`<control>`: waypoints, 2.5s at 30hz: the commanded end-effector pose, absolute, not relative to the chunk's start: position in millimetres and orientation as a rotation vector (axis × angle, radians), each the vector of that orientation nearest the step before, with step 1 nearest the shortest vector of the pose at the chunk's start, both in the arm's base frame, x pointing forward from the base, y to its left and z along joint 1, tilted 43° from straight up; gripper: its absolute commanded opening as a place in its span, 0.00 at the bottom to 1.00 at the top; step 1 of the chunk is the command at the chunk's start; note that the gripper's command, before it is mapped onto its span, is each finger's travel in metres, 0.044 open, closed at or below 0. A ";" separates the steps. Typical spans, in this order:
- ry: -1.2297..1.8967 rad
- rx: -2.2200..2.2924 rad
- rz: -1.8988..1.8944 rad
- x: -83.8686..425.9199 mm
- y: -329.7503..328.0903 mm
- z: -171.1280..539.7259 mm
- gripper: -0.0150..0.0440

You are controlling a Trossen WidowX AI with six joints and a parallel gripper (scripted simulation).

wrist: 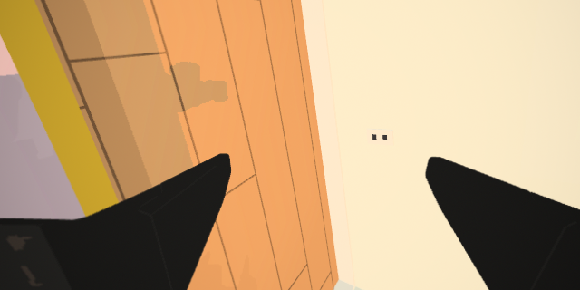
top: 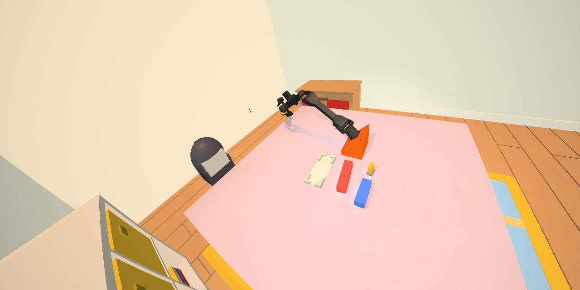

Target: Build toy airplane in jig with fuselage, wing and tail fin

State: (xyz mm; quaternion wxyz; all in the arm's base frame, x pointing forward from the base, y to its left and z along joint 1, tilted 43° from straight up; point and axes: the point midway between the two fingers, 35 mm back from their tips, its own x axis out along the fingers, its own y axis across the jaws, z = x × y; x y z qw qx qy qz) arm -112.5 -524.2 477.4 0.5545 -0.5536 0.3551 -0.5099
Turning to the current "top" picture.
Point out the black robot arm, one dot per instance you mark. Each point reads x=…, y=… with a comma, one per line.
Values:
x=339, y=121

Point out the blue bar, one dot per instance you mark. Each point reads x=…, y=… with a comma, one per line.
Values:
x=363, y=192

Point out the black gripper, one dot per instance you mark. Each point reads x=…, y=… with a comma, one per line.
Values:
x=280, y=101

